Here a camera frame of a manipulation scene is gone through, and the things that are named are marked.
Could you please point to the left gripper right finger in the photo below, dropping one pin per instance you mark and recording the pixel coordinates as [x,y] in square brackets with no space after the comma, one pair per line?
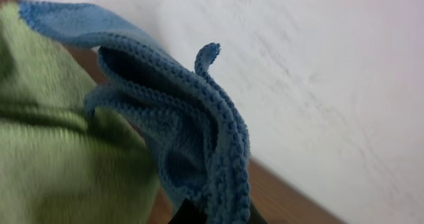
[255,216]

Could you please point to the blue microfiber cloth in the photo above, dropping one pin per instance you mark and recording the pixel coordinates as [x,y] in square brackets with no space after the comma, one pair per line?
[197,137]

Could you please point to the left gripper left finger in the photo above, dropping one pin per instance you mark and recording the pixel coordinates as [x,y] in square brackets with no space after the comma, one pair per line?
[188,213]

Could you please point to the top green folded cloth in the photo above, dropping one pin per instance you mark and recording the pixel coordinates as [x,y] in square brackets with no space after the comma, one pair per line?
[57,164]

